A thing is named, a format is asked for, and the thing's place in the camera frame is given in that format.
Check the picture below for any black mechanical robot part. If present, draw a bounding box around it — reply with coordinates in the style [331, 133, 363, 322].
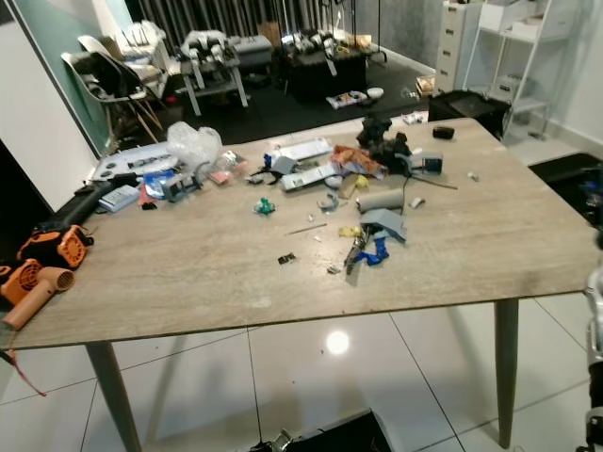
[356, 113, 414, 175]

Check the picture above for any thin red cord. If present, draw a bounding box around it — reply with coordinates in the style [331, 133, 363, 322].
[5, 350, 48, 396]

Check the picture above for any black rubbish bin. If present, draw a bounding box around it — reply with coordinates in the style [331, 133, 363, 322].
[427, 89, 512, 140]

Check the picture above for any orange heat gun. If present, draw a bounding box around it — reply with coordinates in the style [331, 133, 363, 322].
[0, 259, 76, 331]

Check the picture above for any white power strip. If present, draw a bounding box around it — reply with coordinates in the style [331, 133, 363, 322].
[91, 143, 180, 182]

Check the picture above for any black robot lower body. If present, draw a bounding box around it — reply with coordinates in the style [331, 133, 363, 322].
[250, 410, 387, 452]

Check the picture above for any orange black power tool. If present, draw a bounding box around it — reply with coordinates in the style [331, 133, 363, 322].
[16, 224, 95, 272]

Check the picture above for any white chair with clutter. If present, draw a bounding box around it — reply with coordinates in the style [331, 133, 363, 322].
[118, 21, 171, 95]

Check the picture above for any white drawer cabinet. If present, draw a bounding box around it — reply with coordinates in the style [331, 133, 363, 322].
[435, 0, 483, 93]

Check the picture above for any grey blue small box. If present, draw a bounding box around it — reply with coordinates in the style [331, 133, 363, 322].
[413, 152, 446, 176]

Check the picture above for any light wooden table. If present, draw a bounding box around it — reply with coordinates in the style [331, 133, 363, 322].
[0, 118, 603, 452]

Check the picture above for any black floor mat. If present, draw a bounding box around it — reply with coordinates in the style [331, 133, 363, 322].
[528, 153, 603, 222]

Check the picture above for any blue white package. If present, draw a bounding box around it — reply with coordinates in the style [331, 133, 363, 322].
[146, 169, 199, 203]

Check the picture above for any colourful magazine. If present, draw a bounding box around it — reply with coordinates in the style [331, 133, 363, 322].
[325, 90, 368, 109]

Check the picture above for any clear plastic bag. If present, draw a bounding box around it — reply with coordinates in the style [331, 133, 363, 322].
[167, 121, 224, 173]

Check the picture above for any orange crumpled wrapper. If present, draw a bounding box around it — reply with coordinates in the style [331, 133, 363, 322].
[330, 144, 387, 178]

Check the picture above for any white chair with black jacket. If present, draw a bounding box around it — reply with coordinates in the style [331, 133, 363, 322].
[61, 38, 166, 142]

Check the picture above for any white ladder shelf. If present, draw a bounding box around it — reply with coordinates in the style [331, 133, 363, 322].
[462, 0, 566, 133]

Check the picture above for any low black table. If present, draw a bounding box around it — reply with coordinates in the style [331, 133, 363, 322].
[273, 30, 368, 103]

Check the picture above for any grey printed plastic part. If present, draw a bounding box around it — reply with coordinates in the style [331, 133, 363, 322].
[360, 208, 408, 242]

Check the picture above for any black handheld tool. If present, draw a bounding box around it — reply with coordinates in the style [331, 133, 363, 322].
[47, 172, 142, 227]

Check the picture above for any blue plastic part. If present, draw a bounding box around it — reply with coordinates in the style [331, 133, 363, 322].
[347, 233, 395, 276]

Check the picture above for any small white flat box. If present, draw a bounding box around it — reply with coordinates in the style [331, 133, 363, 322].
[99, 185, 142, 213]

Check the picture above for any grey stand with white robot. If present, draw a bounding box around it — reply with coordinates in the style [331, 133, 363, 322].
[181, 30, 251, 116]

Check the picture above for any grey cardboard tube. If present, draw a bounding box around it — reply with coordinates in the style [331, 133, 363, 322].
[356, 188, 406, 214]

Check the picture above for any long white device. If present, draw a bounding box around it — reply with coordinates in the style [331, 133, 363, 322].
[269, 138, 333, 163]
[281, 164, 340, 192]

